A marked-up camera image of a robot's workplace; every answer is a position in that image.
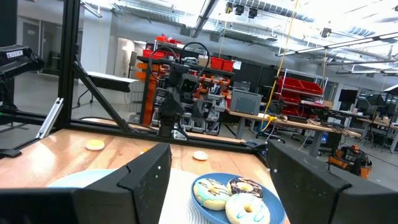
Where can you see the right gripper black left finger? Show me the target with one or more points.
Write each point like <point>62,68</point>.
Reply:
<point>93,205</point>

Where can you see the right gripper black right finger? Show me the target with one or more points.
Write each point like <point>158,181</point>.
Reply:
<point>311,199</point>

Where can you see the yellow iced white donut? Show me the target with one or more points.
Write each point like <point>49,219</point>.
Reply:
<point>94,144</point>

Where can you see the yellow-orange donut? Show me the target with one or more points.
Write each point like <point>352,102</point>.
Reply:
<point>143,151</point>

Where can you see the mint iced chocolate drizzle donut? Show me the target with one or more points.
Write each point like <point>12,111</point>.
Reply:
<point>208,196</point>

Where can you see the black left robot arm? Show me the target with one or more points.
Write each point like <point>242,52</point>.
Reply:
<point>171,109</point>

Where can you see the light blue plate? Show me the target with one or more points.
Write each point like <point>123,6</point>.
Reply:
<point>81,180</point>

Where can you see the red storage bin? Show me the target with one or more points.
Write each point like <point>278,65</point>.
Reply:
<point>154,54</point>
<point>216,63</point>
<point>228,65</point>

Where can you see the black parts shelf rack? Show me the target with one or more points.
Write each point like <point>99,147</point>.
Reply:
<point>149,93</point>

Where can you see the orange black floor machine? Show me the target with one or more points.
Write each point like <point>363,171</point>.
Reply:
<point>351,160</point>

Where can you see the chocolate iced sprinkled donut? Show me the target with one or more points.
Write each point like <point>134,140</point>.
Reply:
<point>255,188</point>

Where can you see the grey metal box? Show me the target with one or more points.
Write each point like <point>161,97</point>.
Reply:
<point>245,102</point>

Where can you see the white cabinet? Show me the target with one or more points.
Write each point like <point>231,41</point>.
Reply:
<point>124,57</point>

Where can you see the wooden workbench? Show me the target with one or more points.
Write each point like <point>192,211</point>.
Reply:
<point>295,124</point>

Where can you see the white folding table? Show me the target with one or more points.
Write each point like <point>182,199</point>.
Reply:
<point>109,80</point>

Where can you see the white round woven placemat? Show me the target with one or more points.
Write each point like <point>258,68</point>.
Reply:
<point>177,202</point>

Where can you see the silver aluminium extrusion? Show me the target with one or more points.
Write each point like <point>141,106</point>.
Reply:
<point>49,118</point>

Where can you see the small black monitor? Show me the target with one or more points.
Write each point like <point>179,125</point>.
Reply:
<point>347,95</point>

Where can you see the slanted ceiling light strip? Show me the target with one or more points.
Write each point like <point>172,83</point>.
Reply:
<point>342,43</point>

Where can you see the black rig frame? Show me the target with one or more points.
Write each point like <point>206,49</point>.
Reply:
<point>70,62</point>

